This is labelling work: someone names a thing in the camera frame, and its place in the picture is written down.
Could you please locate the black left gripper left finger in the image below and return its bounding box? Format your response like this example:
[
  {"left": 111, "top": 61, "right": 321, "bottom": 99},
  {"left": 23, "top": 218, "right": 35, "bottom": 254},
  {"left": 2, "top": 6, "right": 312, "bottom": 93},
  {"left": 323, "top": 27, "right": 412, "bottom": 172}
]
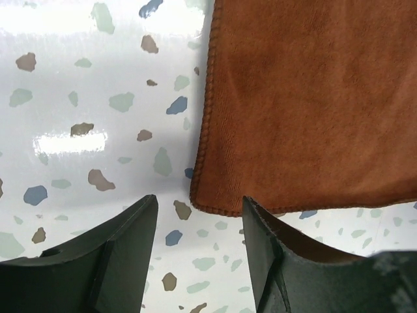
[{"left": 1, "top": 195, "right": 158, "bottom": 313}]

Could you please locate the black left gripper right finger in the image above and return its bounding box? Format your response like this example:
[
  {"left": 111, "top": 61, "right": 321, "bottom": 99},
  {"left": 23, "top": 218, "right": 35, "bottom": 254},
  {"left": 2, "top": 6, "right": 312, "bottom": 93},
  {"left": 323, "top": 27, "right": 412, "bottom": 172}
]
[{"left": 242, "top": 197, "right": 416, "bottom": 313}]

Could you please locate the brown microfibre towel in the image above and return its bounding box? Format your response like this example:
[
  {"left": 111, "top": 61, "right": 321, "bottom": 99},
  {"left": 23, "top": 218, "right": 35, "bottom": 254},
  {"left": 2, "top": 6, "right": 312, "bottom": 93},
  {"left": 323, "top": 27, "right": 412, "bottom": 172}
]
[{"left": 190, "top": 1, "right": 416, "bottom": 216}]

